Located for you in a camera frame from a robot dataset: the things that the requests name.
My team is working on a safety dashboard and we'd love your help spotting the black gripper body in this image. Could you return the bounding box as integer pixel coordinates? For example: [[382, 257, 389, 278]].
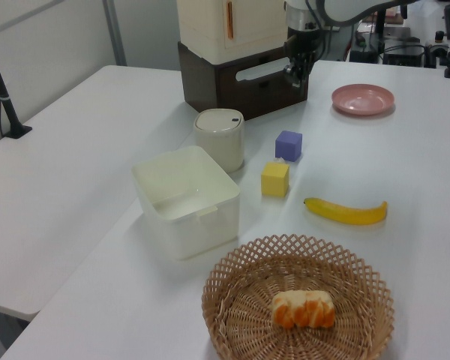
[[286, 27, 323, 62]]

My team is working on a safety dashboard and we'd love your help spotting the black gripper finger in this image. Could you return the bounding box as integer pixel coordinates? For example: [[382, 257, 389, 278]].
[[300, 55, 315, 83], [282, 58, 303, 89]]

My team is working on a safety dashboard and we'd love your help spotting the wooden drawer with brown front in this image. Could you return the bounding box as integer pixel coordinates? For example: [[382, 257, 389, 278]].
[[214, 55, 309, 122]]

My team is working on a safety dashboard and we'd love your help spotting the pink plate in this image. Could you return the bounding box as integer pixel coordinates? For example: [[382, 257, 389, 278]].
[[331, 84, 396, 116]]

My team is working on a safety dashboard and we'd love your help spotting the purple cube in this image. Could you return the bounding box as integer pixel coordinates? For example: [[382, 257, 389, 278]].
[[274, 130, 304, 164]]

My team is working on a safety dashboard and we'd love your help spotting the black background equipment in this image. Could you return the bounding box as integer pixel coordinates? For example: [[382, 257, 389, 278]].
[[349, 31, 425, 68]]

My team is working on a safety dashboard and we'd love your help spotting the dark brown cabinet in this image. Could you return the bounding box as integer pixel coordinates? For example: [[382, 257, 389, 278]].
[[177, 40, 310, 122]]

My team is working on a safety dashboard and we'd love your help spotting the cream toy fridge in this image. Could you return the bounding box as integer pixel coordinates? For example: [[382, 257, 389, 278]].
[[175, 0, 290, 64]]

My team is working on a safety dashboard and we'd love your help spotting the beige lidded trash can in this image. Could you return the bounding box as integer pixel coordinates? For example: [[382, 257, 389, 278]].
[[193, 108, 245, 173]]

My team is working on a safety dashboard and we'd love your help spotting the yellow cube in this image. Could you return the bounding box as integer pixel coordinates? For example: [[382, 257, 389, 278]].
[[260, 162, 290, 197]]

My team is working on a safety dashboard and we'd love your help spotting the yellow banana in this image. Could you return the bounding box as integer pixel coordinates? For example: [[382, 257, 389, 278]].
[[303, 196, 389, 226]]

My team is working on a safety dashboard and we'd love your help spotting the cream plastic bin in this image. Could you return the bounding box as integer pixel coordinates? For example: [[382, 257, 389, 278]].
[[130, 145, 242, 262]]

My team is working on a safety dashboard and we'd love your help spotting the woven wicker basket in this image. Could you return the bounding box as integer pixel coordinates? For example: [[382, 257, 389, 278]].
[[201, 233, 395, 360]]

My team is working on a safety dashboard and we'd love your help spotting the piece of bread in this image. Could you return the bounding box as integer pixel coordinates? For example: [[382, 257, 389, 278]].
[[271, 289, 336, 331]]

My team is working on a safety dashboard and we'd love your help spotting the black pole with base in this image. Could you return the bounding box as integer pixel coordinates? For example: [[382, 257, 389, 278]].
[[0, 29, 34, 140]]

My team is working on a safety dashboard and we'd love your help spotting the copper fridge handle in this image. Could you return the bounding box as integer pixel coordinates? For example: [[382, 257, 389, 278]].
[[226, 1, 235, 41]]

